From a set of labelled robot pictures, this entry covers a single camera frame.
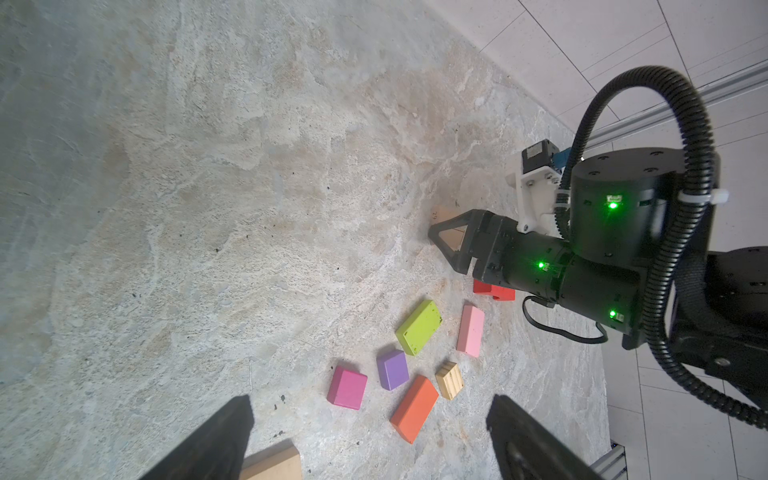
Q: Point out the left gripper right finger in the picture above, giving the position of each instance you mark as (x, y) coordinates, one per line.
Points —
(524, 449)

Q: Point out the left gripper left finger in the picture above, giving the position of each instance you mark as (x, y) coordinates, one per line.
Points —
(215, 450)

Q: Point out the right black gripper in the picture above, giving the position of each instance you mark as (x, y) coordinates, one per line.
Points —
(528, 262)

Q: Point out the natural wood long block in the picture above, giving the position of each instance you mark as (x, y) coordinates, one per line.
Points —
(278, 462)
(452, 237)

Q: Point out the red arch block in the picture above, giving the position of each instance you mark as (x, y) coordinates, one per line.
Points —
(497, 293)

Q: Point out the lime green block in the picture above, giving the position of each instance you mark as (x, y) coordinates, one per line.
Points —
(418, 328)

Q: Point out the pink block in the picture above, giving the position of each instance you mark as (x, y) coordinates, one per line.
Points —
(471, 331)

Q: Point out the orange block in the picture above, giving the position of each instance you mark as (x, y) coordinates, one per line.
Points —
(413, 411)

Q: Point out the small natural wood cube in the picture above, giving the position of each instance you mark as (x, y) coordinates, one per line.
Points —
(449, 380)

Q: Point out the magenta cube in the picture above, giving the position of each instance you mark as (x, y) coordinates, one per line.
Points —
(347, 388)

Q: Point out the purple cube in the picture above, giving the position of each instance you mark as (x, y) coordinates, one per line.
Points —
(393, 369)

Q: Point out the right corrugated black conduit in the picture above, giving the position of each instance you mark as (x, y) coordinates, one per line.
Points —
(698, 184)

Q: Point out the aluminium mounting rail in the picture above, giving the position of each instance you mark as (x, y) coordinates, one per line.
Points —
(612, 465)

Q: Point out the right aluminium corner post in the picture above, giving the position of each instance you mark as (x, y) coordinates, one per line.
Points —
(679, 99)

